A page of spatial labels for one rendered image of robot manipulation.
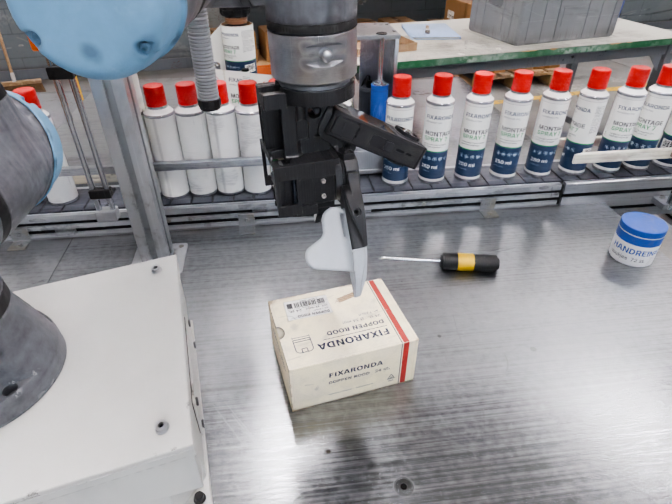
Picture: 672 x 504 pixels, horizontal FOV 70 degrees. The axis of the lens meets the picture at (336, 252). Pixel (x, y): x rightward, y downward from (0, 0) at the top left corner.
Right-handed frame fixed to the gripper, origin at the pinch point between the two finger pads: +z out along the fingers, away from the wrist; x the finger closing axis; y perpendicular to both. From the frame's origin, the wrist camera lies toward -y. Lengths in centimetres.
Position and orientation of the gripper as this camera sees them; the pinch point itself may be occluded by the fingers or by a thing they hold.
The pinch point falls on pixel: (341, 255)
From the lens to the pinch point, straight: 55.0
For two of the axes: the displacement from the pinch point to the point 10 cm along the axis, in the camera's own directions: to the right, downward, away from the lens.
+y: -9.5, 2.0, -2.3
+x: 3.0, 5.6, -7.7
